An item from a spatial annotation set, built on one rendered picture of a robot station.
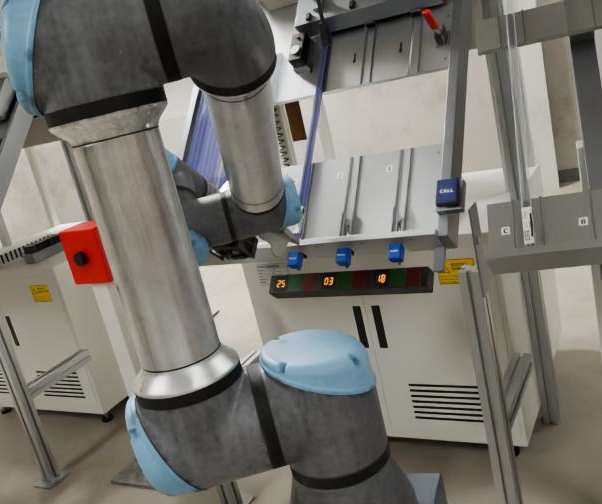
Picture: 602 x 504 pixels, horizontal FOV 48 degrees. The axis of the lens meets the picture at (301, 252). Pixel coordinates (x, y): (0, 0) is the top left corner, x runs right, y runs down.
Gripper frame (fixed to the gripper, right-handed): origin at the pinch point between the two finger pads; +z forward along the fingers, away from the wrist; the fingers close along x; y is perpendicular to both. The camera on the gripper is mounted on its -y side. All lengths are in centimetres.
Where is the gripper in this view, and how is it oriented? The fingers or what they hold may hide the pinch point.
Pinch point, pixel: (269, 241)
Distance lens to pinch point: 128.2
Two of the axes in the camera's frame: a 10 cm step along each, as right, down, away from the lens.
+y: -1.4, 9.2, -3.6
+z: 4.9, 3.8, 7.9
